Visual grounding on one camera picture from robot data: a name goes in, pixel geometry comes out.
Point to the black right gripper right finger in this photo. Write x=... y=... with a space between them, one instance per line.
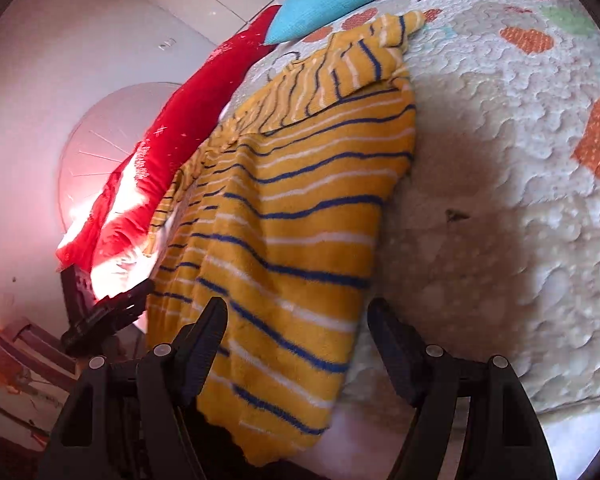
x=503 y=438

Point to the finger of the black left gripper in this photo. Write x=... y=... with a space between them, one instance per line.
x=109 y=315

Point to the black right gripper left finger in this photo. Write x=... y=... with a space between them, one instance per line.
x=129 y=420

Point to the yellow striped knit sweater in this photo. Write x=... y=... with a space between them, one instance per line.
x=282 y=219

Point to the red quilted blanket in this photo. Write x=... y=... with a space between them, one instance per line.
x=121 y=215

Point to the white heart pattern bedspread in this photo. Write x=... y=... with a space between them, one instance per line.
x=492 y=243

